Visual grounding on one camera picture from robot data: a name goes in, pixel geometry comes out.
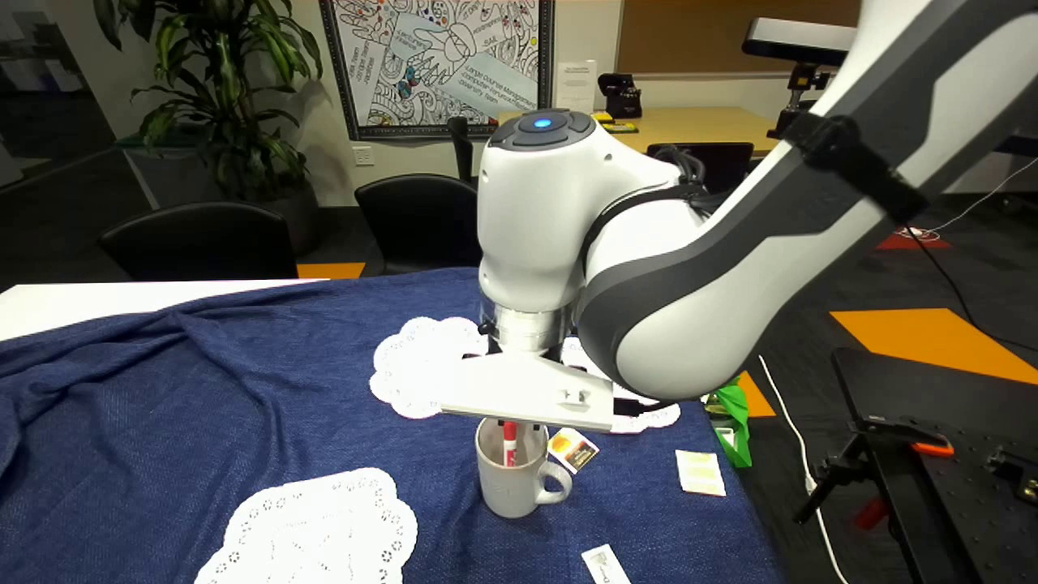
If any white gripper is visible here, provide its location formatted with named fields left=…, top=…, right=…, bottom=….
left=435, top=347, right=619, bottom=452

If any white ceramic mug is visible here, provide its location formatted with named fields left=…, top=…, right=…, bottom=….
left=469, top=414, right=579, bottom=521

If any white paper doily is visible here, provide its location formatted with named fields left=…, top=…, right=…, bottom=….
left=367, top=312, right=493, bottom=422
left=192, top=464, right=423, bottom=584
left=560, top=333, right=687, bottom=439

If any white narrow paper sachet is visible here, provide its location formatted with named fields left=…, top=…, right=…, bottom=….
left=579, top=542, right=635, bottom=584

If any cream square paper sachet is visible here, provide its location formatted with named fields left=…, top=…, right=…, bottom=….
left=673, top=447, right=730, bottom=499

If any green plastic bag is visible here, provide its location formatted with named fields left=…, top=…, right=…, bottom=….
left=700, top=369, right=759, bottom=472

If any black office chair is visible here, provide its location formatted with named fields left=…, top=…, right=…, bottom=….
left=673, top=140, right=759, bottom=194
left=102, top=199, right=301, bottom=283
left=352, top=173, right=488, bottom=274

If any white paper sheet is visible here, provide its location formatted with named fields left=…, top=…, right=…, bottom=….
left=554, top=54, right=601, bottom=115

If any dark blue table cloth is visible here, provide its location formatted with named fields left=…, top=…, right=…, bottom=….
left=0, top=266, right=790, bottom=584

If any black desk device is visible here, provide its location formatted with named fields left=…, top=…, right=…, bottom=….
left=595, top=72, right=646, bottom=123

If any light wooden desk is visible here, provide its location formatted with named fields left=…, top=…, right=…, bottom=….
left=493, top=102, right=786, bottom=158

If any framed drawn whiteboard poster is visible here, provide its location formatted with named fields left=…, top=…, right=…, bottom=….
left=319, top=0, right=557, bottom=147

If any orange-tipped black clamp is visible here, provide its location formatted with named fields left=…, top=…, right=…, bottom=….
left=795, top=414, right=960, bottom=535

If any brown cork pinboard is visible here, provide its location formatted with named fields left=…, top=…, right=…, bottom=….
left=613, top=0, right=865, bottom=77

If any large green potted plant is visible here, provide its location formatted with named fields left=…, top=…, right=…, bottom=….
left=88, top=0, right=329, bottom=259

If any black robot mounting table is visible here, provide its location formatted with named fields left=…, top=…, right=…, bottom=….
left=828, top=345, right=1038, bottom=584

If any white power cable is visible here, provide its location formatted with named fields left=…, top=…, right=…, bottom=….
left=752, top=349, right=853, bottom=584

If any white-topped camera on stand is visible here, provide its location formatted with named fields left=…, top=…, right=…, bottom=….
left=741, top=12, right=859, bottom=140

